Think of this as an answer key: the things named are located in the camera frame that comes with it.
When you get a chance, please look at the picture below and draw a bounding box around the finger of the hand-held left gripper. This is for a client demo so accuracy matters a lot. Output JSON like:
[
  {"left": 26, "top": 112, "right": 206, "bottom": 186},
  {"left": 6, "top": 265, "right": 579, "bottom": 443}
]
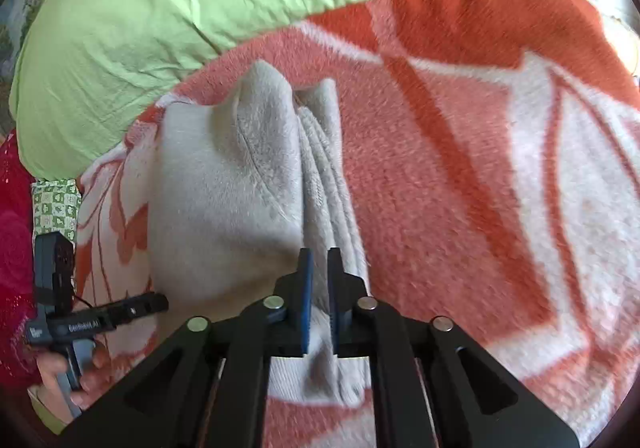
[{"left": 107, "top": 293, "right": 168, "bottom": 328}]

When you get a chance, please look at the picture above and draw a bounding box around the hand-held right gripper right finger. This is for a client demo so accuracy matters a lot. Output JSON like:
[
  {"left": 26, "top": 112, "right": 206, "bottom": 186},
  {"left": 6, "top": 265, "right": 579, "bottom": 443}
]
[{"left": 328, "top": 248, "right": 581, "bottom": 448}]

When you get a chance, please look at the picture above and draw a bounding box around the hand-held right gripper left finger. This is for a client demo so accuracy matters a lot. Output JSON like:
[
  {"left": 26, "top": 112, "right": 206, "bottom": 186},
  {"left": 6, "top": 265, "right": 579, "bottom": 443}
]
[{"left": 60, "top": 248, "right": 315, "bottom": 448}]

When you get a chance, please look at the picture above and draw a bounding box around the grey knit sweater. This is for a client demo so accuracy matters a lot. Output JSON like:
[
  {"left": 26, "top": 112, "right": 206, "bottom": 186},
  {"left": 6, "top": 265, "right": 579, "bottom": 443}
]
[{"left": 147, "top": 59, "right": 373, "bottom": 409}]

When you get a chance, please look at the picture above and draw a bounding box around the person's left hand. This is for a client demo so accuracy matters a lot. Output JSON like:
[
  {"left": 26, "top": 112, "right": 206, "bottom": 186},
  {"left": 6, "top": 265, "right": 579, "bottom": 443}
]
[{"left": 30, "top": 345, "right": 108, "bottom": 426}]

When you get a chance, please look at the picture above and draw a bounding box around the red floral cloth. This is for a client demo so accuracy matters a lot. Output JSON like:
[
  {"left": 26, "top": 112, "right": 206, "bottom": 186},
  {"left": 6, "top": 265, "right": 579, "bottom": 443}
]
[{"left": 0, "top": 128, "right": 76, "bottom": 394}]

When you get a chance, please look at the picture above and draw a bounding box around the green and white patterned pillow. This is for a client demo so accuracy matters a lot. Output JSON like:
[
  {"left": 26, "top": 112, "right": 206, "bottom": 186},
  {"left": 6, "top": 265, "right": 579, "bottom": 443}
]
[{"left": 31, "top": 178, "right": 82, "bottom": 246}]

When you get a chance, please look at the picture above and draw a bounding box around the orange and white blanket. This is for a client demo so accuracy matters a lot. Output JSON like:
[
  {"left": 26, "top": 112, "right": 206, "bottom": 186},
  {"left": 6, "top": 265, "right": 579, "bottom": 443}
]
[{"left": 75, "top": 0, "right": 640, "bottom": 448}]

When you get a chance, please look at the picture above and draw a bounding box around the floral patterned bedsheet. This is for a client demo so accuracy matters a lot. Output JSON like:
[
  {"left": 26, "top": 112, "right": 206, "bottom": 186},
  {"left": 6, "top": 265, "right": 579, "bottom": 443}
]
[{"left": 0, "top": 0, "right": 106, "bottom": 89}]

